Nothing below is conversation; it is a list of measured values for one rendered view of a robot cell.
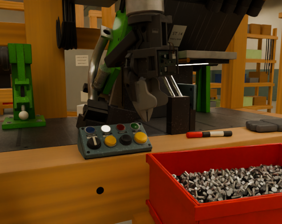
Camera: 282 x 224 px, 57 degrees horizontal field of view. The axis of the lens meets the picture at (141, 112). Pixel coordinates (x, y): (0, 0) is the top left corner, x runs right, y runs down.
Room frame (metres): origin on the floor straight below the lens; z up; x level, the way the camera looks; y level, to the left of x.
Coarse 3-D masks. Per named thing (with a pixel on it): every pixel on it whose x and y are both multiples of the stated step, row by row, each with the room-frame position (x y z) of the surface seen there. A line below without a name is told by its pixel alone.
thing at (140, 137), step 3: (138, 132) 0.57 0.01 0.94; (141, 132) 0.57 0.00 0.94; (135, 135) 0.56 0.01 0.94; (138, 135) 0.56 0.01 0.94; (141, 135) 0.56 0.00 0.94; (144, 135) 0.56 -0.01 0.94; (135, 138) 0.55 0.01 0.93; (138, 138) 0.55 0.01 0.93; (141, 138) 0.55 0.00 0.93; (144, 138) 0.56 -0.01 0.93; (138, 141) 0.55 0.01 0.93; (141, 141) 0.55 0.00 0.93; (144, 141) 0.55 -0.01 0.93
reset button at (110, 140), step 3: (105, 138) 0.54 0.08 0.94; (108, 138) 0.53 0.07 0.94; (111, 138) 0.53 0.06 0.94; (114, 138) 0.54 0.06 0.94; (105, 141) 0.53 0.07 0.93; (108, 141) 0.53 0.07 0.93; (111, 141) 0.53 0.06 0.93; (114, 141) 0.53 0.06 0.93; (108, 144) 0.53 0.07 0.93; (111, 144) 0.53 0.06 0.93; (114, 144) 0.53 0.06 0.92
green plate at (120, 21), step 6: (120, 12) 0.84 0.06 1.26; (120, 18) 0.82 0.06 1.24; (126, 18) 0.77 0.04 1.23; (114, 24) 0.86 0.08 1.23; (120, 24) 0.80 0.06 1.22; (126, 24) 0.77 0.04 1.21; (114, 30) 0.85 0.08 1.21; (120, 30) 0.79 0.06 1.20; (126, 30) 0.79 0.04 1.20; (114, 36) 0.83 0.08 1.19; (120, 36) 0.77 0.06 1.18; (114, 42) 0.81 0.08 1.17; (108, 48) 0.86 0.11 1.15
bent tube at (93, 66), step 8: (104, 32) 0.86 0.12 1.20; (112, 32) 0.86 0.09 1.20; (104, 40) 0.85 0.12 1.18; (112, 40) 0.83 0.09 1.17; (96, 48) 0.87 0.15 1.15; (104, 48) 0.87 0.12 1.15; (96, 56) 0.88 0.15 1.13; (96, 64) 0.89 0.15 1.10; (88, 72) 0.89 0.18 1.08; (96, 72) 0.88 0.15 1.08; (88, 80) 0.86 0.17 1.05; (88, 88) 0.83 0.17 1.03; (88, 96) 0.80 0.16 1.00; (96, 96) 0.80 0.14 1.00
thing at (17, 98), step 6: (18, 84) 0.85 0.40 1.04; (24, 84) 0.85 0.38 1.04; (18, 90) 0.86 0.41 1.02; (30, 90) 0.88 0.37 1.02; (18, 96) 0.85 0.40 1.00; (24, 96) 0.83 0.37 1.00; (30, 96) 0.86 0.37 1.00; (18, 102) 0.80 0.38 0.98; (24, 102) 0.81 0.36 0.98; (30, 102) 0.84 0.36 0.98; (18, 108) 0.82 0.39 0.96; (30, 108) 0.83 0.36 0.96
